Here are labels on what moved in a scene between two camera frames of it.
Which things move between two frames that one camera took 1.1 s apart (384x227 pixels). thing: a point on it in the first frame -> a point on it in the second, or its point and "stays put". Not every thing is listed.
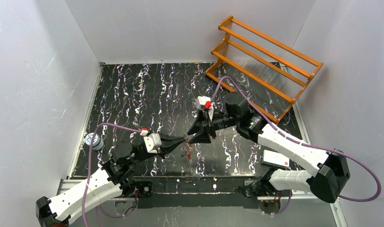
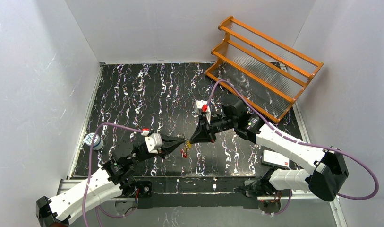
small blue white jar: (97, 144) stays put
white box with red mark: (272, 159) stays put
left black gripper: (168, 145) stays put
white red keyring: (188, 147) -> (183, 153)
